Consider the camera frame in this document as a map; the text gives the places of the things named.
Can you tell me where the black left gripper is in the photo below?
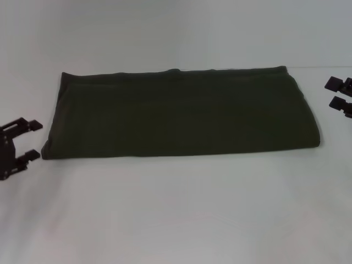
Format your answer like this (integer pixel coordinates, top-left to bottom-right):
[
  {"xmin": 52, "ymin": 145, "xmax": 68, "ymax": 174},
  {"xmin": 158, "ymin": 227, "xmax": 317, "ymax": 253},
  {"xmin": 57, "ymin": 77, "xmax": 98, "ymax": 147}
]
[{"xmin": 0, "ymin": 117, "xmax": 44, "ymax": 182}]

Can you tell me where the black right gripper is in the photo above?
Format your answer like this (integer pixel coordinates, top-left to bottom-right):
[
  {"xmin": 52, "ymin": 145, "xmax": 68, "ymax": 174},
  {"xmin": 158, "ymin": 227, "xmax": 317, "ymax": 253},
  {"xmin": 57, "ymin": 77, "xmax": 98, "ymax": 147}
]
[{"xmin": 323, "ymin": 76, "xmax": 352, "ymax": 119}]

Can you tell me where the dark green FREE t-shirt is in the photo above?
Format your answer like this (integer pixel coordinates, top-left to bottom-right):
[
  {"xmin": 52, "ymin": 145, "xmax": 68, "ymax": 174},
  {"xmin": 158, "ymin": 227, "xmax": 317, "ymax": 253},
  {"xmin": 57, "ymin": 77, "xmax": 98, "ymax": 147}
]
[{"xmin": 40, "ymin": 65, "xmax": 323, "ymax": 161}]

